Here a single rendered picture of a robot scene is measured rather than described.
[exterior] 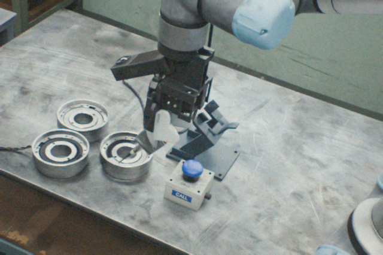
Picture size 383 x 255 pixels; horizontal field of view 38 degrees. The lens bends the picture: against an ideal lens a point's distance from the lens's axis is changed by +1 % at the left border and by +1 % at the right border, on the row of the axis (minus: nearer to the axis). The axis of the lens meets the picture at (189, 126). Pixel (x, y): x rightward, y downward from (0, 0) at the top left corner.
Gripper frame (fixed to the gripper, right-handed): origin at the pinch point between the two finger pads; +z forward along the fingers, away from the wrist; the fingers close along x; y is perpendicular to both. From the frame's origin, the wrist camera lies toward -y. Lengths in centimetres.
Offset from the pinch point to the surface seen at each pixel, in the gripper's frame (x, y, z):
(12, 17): 51, -76, 25
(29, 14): 116, -125, 68
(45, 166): -8.9, -17.1, 9.8
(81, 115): 8.2, -21.4, 10.7
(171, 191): -0.8, 5.0, 10.5
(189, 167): 1.9, 6.6, 5.6
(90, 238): 1.1, -13.2, 38.0
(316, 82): 164, 6, 76
